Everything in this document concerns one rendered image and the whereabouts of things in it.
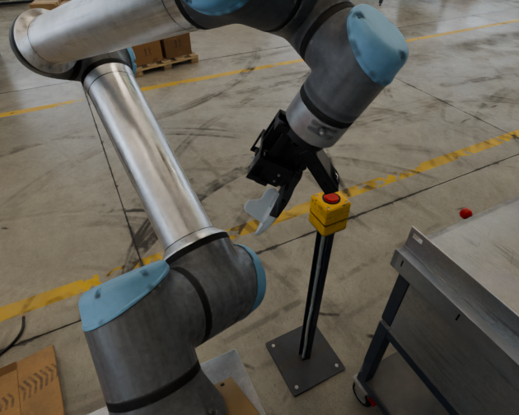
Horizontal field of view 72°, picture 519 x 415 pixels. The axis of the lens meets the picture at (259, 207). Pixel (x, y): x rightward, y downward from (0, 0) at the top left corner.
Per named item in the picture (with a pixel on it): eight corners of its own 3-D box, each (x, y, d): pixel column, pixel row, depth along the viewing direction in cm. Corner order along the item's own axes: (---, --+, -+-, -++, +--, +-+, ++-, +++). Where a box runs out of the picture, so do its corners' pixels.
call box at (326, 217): (307, 220, 105) (310, 193, 99) (329, 212, 108) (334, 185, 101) (323, 238, 100) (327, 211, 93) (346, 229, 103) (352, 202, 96)
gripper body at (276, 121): (248, 150, 64) (281, 99, 55) (290, 168, 66) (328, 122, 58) (243, 181, 59) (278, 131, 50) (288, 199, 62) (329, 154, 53)
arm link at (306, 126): (350, 100, 55) (355, 141, 49) (331, 123, 59) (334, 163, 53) (300, 74, 53) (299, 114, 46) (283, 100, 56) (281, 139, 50)
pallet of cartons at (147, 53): (135, 77, 395) (127, 40, 369) (100, 49, 467) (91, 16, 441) (198, 62, 431) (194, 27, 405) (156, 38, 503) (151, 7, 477)
